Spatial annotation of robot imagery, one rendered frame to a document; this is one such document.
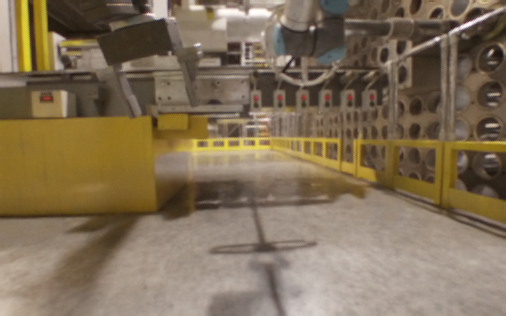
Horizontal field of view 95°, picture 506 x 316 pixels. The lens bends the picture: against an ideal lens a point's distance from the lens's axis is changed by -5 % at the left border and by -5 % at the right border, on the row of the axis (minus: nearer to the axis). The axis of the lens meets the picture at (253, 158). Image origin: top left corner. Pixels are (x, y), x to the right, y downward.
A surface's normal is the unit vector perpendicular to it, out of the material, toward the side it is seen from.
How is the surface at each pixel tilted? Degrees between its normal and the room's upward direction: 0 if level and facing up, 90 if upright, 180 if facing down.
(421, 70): 90
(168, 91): 90
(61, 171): 90
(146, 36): 114
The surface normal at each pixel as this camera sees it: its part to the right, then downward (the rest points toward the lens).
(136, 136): 0.07, 0.08
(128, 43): -0.11, 0.48
